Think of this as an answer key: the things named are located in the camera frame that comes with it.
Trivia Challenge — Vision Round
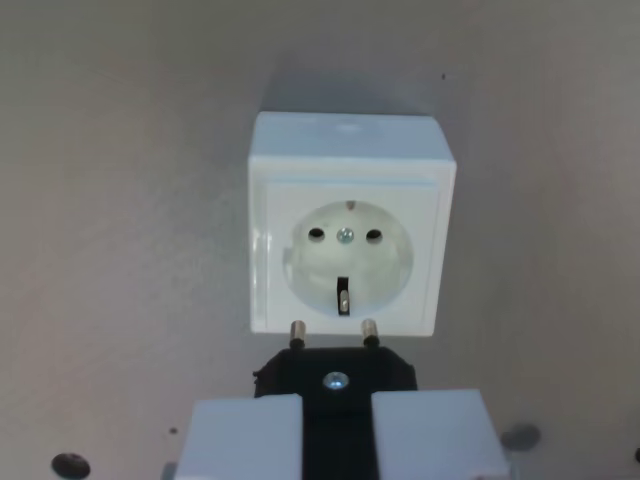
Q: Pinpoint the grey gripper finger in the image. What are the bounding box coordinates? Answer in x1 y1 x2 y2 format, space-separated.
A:
371 389 512 480
173 394 305 480

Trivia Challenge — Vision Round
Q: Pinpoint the black two-pin power plug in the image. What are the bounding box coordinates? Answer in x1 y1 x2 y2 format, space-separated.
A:
252 318 419 480

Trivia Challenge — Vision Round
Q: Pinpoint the white wall socket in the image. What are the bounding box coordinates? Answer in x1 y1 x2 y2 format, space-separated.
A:
246 111 459 339

